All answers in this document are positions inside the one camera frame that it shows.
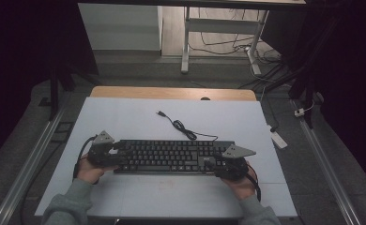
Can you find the white desk frame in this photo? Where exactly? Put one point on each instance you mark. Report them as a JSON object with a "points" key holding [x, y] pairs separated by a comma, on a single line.
{"points": [[186, 40]]}

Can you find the white board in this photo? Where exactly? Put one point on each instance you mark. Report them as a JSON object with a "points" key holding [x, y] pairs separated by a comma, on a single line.
{"points": [[125, 122]]}

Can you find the white power strip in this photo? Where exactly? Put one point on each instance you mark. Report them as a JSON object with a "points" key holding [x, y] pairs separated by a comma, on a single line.
{"points": [[278, 139]]}

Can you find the person's right hand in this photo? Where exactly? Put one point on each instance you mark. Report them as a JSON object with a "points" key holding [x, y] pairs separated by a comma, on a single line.
{"points": [[243, 187]]}

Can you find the black metal stand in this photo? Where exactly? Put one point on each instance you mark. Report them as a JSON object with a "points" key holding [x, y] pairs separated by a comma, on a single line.
{"points": [[306, 78], [54, 90]]}

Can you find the aluminium rail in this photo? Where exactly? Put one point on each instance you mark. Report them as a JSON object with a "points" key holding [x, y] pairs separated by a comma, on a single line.
{"points": [[31, 162], [325, 165]]}

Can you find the black computer keyboard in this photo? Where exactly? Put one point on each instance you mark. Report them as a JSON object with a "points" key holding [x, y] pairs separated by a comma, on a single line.
{"points": [[171, 156]]}

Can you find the small white adapter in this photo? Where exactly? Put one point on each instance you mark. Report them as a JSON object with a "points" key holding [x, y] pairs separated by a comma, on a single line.
{"points": [[299, 112]]}

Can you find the white cabinet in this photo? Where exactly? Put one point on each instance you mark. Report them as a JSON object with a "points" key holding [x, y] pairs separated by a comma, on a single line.
{"points": [[121, 28]]}

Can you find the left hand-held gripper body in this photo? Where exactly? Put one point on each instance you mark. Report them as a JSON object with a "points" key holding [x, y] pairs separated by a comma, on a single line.
{"points": [[99, 154]]}

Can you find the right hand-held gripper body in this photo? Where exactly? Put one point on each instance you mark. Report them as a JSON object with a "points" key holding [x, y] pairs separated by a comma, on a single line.
{"points": [[234, 168]]}

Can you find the person's left hand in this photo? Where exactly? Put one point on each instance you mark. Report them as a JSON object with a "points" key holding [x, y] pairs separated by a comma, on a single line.
{"points": [[88, 173]]}

